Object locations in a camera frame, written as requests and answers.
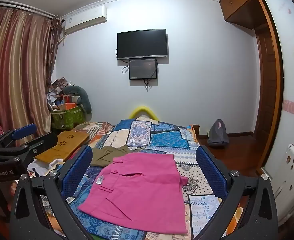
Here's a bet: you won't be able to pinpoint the yellow hoop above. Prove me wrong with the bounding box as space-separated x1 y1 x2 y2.
129 106 160 119

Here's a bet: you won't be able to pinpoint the white wardrobe door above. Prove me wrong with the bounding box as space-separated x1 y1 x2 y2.
262 0 294 170

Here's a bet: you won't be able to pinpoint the grey backpack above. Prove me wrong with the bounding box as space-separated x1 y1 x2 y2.
207 119 230 147

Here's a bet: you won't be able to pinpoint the striped brown curtain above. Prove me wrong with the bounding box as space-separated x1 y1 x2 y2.
0 5 62 148

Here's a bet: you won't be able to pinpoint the black wall television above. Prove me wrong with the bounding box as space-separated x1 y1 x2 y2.
117 29 168 60

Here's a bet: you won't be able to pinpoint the wooden bed frame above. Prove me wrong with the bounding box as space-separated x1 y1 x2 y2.
191 124 200 140

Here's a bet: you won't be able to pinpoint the white air conditioner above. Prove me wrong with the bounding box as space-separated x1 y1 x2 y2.
63 5 108 34

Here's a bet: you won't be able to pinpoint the wooden overhead cabinet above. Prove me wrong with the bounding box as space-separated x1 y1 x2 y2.
219 0 277 30

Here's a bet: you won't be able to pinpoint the pile of clutter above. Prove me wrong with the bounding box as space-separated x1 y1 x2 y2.
46 78 75 112

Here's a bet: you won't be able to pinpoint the curtain rod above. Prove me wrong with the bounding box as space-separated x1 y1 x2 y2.
0 2 62 20

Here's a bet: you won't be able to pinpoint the small black monitor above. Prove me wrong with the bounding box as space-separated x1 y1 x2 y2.
128 58 158 80

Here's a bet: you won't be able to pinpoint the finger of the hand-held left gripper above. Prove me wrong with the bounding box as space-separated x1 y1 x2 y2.
0 123 38 151
0 131 59 163

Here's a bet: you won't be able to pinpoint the orange striped blanket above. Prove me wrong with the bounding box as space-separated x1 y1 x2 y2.
71 121 115 148

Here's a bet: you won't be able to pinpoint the wooden lap desk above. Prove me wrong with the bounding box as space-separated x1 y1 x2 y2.
34 130 90 162

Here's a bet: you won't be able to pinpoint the olive pants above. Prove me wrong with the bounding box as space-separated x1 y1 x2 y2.
89 145 144 168

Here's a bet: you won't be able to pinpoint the white appliance with stickers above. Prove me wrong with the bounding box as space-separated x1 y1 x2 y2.
272 144 294 220

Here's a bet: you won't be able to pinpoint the white cloth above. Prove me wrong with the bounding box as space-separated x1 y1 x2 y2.
28 157 64 178

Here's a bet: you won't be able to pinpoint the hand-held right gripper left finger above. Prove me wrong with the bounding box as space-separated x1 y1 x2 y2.
9 145 97 240

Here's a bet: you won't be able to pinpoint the pink pants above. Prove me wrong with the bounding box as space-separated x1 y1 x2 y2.
77 152 189 233

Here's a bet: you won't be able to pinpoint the grey-green plush toy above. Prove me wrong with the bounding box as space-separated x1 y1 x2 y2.
62 85 92 113

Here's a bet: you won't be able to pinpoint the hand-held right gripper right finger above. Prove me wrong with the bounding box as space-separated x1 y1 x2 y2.
194 145 286 240

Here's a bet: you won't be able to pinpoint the blue patchwork blanket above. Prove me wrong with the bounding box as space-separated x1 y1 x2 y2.
41 116 237 240

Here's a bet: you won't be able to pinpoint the green storage box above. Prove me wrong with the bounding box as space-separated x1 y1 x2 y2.
51 105 85 130

